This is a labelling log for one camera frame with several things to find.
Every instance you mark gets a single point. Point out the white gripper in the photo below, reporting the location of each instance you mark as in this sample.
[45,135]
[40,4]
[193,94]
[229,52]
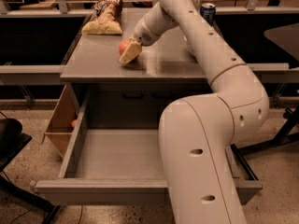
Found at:
[142,34]

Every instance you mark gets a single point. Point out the red apple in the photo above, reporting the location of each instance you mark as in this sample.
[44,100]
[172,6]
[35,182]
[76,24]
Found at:
[123,46]

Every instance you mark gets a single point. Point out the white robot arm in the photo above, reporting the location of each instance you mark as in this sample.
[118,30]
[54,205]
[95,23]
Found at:
[194,131]

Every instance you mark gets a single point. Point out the grey cabinet counter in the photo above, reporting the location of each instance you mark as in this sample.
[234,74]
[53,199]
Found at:
[112,95]

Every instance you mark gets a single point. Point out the open grey top drawer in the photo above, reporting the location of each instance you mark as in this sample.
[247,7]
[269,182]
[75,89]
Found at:
[110,166]

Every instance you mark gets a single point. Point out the brown yellow chip bag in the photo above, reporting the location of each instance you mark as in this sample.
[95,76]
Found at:
[107,20]

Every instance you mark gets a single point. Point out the blue soda can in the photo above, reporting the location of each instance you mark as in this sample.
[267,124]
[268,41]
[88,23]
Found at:
[208,11]

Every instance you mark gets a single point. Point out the small orange ball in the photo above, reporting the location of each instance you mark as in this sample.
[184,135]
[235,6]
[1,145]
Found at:
[73,123]

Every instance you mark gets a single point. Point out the wooden side box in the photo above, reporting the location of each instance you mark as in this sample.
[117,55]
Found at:
[60,127]

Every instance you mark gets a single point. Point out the black chair base left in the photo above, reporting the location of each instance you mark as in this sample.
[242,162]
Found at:
[35,162]

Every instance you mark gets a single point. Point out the black stand legs right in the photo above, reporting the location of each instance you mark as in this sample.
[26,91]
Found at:
[283,137]

